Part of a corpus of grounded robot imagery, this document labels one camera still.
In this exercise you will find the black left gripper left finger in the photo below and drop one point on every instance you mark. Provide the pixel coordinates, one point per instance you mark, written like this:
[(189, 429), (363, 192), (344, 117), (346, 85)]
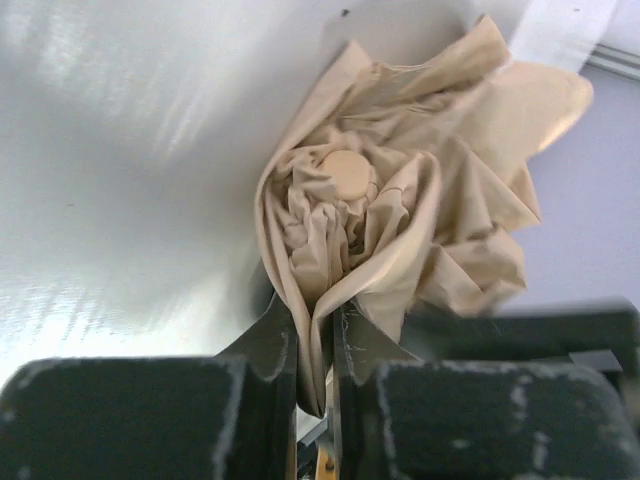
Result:
[(227, 416)]

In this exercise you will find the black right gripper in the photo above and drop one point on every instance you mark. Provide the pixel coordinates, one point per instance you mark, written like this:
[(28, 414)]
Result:
[(603, 337)]

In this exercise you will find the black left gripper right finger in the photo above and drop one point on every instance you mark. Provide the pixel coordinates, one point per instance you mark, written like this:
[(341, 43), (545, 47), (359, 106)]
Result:
[(397, 416)]

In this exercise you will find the beige folding umbrella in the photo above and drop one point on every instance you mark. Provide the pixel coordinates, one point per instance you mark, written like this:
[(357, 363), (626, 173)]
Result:
[(403, 185)]

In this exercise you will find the aluminium right side rail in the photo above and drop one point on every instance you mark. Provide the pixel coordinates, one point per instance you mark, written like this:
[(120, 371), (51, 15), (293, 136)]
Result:
[(615, 61)]

